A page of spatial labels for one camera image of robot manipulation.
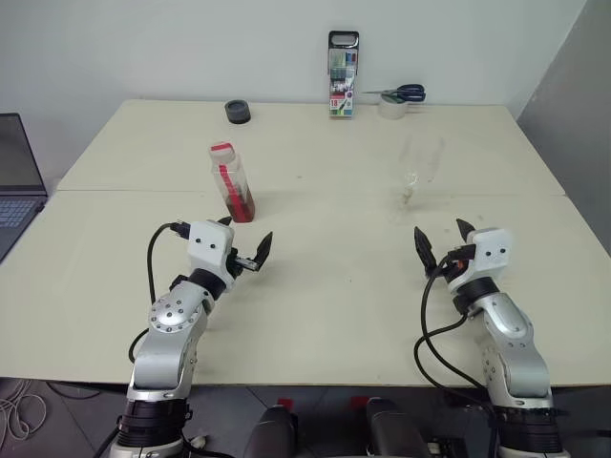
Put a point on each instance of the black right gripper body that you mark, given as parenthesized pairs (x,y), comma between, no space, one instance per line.
(446,272)

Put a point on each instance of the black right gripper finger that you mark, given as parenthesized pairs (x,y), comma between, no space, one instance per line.
(464,230)
(425,250)

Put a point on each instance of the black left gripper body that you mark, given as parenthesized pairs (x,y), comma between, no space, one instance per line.
(236,264)

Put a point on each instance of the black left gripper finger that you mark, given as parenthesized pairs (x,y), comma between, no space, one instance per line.
(225,221)
(263,250)

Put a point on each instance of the clear bottle with red liquid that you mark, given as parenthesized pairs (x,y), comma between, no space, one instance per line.
(234,191)

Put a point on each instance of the red and white bottle cap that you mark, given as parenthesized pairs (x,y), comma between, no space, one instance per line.
(222,151)

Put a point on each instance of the clear plastic cup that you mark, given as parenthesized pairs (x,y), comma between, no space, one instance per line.
(409,179)

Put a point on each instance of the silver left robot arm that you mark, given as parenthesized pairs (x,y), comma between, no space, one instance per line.
(164,353)

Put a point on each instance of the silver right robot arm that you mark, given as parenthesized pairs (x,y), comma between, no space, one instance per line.
(518,353)

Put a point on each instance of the clear tape roll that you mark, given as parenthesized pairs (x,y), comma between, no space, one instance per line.
(392,109)

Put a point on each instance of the dark rounded shape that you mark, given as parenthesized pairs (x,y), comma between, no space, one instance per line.
(272,434)
(393,429)

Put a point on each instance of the marker pen set case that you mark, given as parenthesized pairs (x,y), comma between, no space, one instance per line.
(343,81)

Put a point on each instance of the grey laptop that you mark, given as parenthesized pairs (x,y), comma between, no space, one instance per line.
(16,191)

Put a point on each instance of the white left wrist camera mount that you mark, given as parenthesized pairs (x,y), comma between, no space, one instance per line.
(207,245)

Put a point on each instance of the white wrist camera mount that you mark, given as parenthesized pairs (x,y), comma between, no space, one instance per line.
(207,245)
(494,253)

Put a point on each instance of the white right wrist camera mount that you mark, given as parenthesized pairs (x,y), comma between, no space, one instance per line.
(494,253)

